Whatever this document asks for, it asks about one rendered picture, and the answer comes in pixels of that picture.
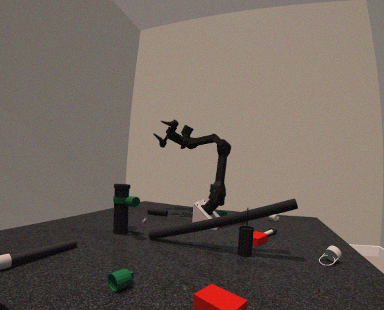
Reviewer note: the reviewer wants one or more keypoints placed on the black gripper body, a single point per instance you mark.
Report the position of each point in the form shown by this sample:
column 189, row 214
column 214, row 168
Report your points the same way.
column 171, row 135

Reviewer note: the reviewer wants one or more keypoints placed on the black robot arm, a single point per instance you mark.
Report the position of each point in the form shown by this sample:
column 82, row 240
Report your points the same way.
column 217, row 190

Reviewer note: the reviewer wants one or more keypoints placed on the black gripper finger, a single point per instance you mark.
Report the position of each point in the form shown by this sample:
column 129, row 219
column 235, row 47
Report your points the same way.
column 170, row 123
column 159, row 138

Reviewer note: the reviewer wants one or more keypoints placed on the small white cylinder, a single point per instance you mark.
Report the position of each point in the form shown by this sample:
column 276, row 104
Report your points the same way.
column 273, row 217

